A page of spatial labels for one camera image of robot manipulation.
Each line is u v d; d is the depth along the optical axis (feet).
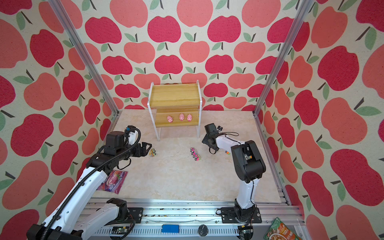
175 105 2.60
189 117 3.06
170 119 3.05
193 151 3.14
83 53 2.84
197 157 3.05
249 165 1.68
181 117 3.07
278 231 2.26
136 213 2.44
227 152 3.19
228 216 2.41
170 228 2.29
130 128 2.21
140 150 2.19
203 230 2.04
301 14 2.36
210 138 2.45
